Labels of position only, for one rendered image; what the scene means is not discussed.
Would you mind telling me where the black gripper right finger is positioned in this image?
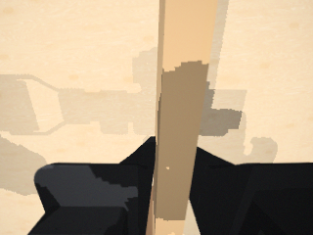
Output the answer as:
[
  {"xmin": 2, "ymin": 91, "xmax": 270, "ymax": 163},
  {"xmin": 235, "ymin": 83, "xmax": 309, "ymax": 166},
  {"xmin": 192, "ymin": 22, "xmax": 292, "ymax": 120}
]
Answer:
[{"xmin": 189, "ymin": 147, "xmax": 313, "ymax": 235}]

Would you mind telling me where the long tan wooden rail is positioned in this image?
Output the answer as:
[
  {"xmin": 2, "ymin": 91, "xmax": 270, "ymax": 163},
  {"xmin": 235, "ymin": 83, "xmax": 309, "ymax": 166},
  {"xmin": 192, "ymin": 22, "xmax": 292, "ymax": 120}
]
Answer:
[{"xmin": 153, "ymin": 0, "xmax": 218, "ymax": 235}]

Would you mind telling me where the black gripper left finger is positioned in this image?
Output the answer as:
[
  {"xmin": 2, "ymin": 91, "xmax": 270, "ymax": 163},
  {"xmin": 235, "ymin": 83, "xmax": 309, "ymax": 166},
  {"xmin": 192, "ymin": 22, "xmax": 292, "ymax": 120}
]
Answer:
[{"xmin": 34, "ymin": 136, "xmax": 156, "ymax": 235}]

